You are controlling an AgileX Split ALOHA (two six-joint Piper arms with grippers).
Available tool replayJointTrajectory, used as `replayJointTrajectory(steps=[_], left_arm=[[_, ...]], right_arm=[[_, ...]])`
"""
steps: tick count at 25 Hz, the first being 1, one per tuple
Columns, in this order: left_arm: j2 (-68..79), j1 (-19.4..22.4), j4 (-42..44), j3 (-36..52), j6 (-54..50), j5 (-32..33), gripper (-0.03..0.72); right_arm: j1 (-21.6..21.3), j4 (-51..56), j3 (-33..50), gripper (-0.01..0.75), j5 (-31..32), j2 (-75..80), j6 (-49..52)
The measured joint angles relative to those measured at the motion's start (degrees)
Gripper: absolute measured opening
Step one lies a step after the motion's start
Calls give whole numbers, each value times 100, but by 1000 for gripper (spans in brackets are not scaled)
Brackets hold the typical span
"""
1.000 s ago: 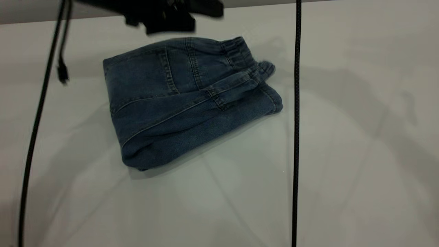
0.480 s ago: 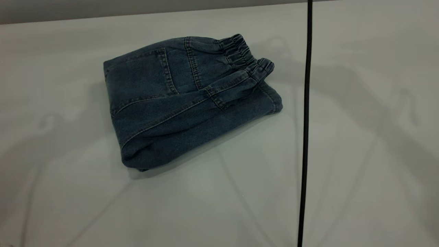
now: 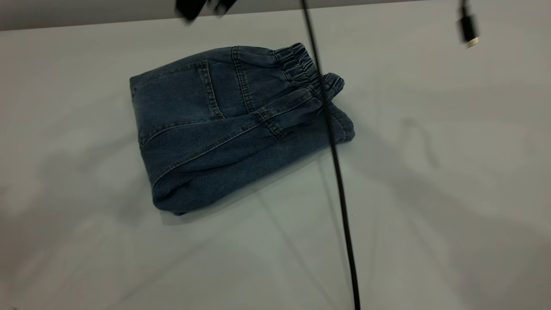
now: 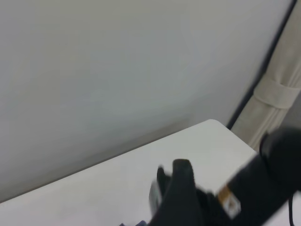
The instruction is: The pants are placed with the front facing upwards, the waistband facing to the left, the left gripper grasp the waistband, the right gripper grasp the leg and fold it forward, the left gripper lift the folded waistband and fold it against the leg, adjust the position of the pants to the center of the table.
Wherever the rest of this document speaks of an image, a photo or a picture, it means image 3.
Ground right gripper plain black finger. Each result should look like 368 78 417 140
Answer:
212 0 238 16

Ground right gripper scuffed black finger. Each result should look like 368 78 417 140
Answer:
174 0 208 23

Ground blue denim shorts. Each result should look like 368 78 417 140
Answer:
129 42 356 216

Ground thick black cable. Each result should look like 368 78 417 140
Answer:
300 0 361 310

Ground black cable with plug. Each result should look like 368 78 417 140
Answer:
457 0 480 48

